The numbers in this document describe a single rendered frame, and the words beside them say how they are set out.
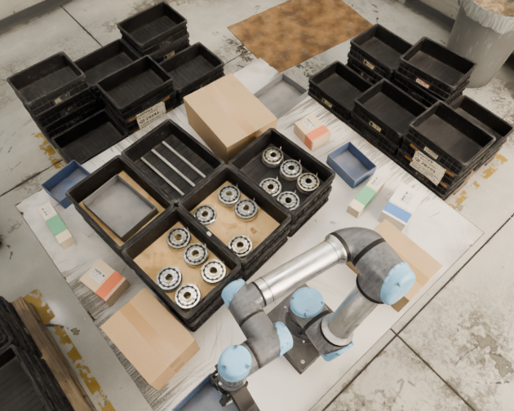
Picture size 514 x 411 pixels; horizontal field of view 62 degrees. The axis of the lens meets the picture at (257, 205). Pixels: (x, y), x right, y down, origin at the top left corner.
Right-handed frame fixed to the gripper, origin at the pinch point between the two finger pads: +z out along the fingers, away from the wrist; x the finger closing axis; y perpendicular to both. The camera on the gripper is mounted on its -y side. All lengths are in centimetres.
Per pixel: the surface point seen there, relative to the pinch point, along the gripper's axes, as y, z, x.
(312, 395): -13, 39, -31
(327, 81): 135, 60, -195
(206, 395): 6.5, 5.8, 4.7
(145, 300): 53, 27, 1
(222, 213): 67, 23, -47
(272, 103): 113, 27, -117
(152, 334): 40.2, 27.5, 5.7
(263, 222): 52, 22, -58
